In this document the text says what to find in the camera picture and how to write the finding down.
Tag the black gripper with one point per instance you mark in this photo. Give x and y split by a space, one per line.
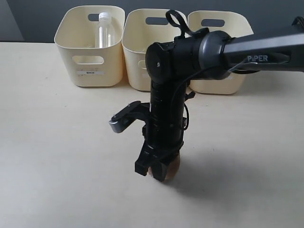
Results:
163 134

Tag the brown wooden cup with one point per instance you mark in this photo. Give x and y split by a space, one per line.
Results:
173 166

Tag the clear plastic bottle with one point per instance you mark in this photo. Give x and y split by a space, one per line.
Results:
105 33

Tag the cream middle storage bin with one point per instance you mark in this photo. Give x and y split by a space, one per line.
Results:
142 28

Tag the cream storage bin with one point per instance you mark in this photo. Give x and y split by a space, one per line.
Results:
236 25
142 28
87 65

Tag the cream left storage bin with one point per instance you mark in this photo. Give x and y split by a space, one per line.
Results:
87 65

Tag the cream right storage bin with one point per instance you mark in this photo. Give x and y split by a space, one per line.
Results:
236 25

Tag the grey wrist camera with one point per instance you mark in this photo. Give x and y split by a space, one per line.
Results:
133 111

